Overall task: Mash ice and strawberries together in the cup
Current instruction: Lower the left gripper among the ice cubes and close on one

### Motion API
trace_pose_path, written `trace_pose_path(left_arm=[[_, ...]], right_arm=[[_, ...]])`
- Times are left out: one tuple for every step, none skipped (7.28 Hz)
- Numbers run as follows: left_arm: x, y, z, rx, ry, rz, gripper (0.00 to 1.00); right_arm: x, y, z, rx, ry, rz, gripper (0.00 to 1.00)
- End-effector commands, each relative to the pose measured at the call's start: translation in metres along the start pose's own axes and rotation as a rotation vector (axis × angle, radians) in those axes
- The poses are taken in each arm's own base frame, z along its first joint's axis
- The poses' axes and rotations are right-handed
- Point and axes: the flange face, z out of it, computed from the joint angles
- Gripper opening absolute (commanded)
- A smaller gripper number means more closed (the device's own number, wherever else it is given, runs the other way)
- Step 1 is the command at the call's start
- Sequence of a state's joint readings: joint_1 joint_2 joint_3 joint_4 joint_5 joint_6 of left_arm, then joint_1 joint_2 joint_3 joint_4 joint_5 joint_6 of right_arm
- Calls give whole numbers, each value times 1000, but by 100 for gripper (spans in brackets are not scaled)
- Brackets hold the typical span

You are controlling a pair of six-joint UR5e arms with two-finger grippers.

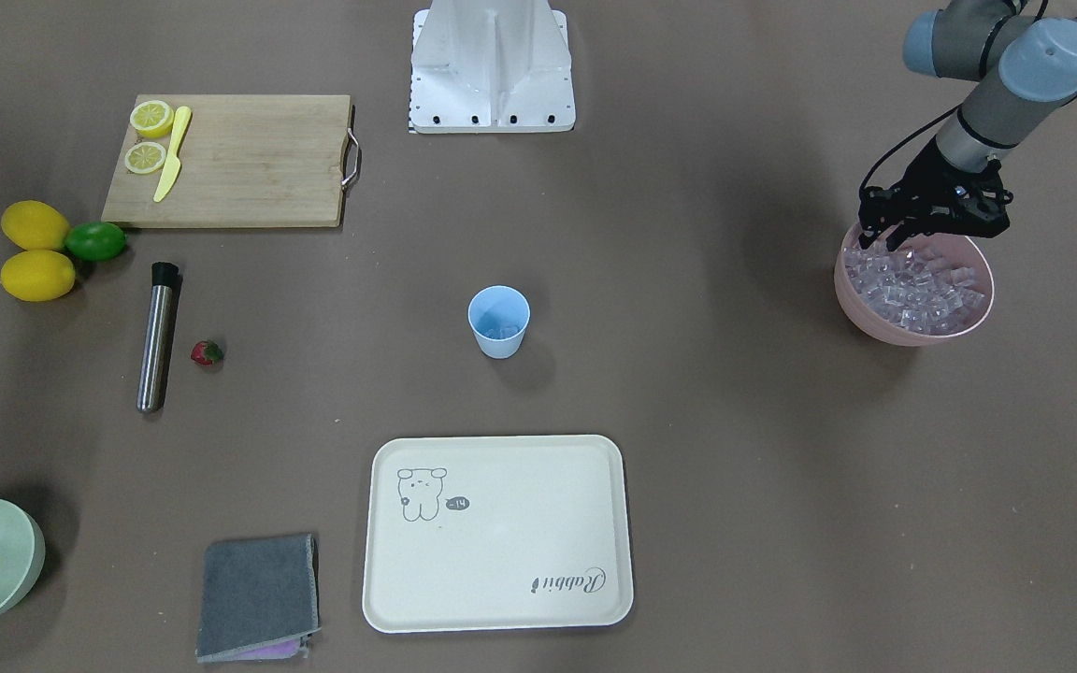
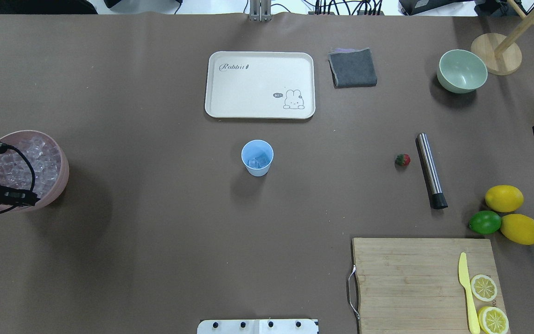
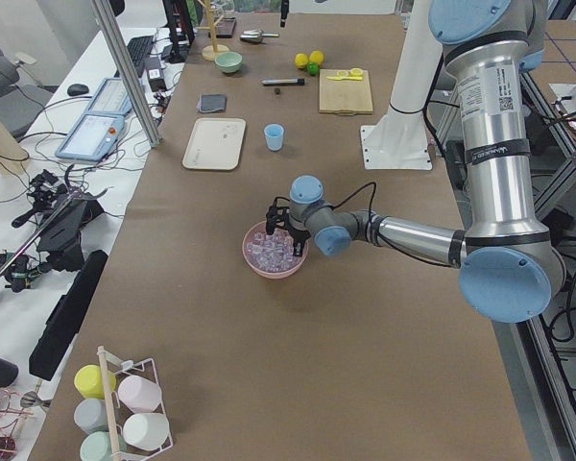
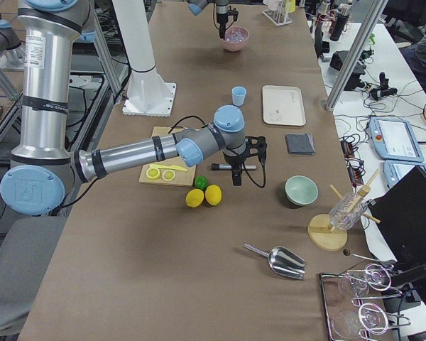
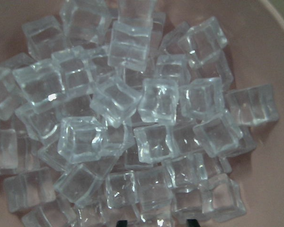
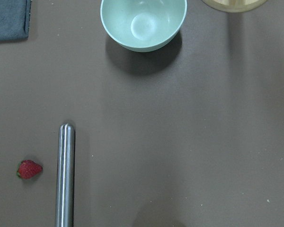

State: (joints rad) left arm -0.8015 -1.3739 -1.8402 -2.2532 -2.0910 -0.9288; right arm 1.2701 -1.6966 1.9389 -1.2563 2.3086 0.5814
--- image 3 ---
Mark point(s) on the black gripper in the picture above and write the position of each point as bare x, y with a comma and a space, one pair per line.
298, 235

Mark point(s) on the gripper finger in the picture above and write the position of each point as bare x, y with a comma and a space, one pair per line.
284, 11

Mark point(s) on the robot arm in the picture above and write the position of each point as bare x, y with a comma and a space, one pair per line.
508, 268

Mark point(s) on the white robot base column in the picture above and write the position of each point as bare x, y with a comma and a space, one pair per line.
399, 139

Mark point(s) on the steel ice scoop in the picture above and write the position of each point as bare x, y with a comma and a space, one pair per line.
256, 36

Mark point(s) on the light blue cup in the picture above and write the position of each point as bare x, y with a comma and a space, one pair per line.
274, 135

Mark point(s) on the pink cup in rack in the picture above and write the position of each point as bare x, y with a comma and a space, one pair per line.
139, 394

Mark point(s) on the white cup in rack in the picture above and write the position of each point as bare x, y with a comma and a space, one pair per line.
146, 431

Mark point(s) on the yellow cup in rack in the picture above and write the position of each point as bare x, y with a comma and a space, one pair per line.
88, 382

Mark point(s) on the grey cup in rack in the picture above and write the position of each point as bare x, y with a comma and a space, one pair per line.
90, 416

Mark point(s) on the mint cup in rack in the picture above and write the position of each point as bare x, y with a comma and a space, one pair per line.
96, 447

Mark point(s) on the pink bowl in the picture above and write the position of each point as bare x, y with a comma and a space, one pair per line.
273, 271

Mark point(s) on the yellow lemon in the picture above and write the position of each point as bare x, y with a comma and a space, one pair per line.
301, 61
316, 56

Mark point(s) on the black glass rack tray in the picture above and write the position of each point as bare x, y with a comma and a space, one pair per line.
225, 28

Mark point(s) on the green lime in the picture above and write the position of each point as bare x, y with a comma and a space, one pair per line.
313, 69

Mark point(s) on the mint green bowl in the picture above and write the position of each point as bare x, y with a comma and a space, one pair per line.
229, 62

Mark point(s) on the wooden mug tree stand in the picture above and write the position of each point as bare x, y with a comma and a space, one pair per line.
213, 17

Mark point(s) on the yellow plastic knife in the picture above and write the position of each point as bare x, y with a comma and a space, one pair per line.
344, 78

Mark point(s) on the lemon slice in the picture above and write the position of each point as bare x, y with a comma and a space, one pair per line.
356, 72

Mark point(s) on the wooden cutting board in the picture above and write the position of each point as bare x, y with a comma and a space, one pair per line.
344, 97

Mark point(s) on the grey folded cloth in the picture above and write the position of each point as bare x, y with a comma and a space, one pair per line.
212, 103

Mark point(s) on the cream rabbit tray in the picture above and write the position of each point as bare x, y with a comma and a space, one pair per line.
215, 144

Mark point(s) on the black keyboard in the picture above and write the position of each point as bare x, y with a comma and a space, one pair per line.
140, 48

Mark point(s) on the far teach pendant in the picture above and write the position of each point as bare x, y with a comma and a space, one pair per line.
111, 97

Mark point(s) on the teach pendant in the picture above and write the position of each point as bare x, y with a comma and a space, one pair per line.
111, 97
92, 137

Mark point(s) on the black computer mouse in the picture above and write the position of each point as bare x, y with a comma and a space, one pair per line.
77, 90

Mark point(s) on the near teach pendant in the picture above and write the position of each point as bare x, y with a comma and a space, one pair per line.
92, 137

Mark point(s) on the black bar device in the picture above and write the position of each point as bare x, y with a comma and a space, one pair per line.
66, 319

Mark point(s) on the aluminium frame post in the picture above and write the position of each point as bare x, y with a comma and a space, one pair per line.
118, 49

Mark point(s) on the white wire cup rack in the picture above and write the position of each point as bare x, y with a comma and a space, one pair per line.
113, 371

